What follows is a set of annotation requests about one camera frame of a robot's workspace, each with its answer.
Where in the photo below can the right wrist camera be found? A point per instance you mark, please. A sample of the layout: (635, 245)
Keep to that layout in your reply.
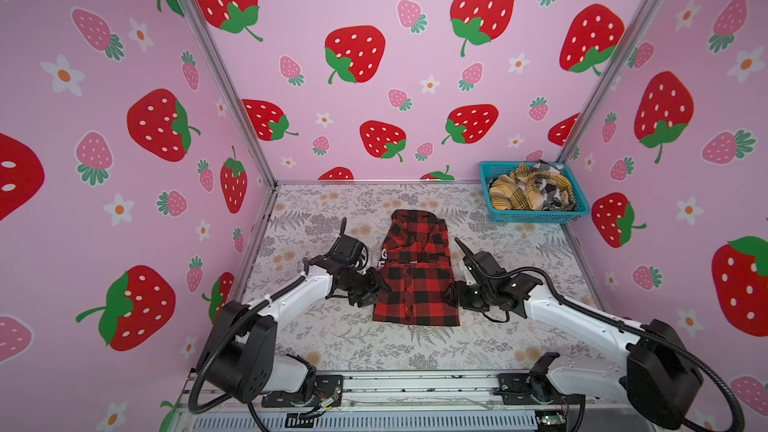
(486, 268)

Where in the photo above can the red black plaid shirt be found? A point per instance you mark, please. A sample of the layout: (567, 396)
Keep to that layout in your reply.
(415, 263)

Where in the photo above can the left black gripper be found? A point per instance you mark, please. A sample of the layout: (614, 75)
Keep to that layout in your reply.
(375, 285)

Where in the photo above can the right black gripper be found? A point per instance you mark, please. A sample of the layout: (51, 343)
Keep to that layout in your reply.
(454, 295)

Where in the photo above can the yellow plaid shirt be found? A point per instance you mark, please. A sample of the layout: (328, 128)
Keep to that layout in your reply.
(541, 187)

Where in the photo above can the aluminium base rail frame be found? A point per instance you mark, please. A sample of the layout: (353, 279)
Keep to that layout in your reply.
(457, 400)

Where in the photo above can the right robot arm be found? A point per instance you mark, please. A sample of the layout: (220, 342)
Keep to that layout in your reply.
(644, 365)

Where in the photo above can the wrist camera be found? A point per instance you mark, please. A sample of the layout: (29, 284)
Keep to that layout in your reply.
(486, 268)
(350, 252)

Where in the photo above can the teal plastic basket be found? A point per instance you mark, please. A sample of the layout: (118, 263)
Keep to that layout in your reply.
(491, 170)

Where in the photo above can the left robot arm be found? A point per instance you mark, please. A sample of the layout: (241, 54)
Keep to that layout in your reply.
(239, 359)

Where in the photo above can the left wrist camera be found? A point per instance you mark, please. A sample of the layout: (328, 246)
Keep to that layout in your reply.
(350, 252)

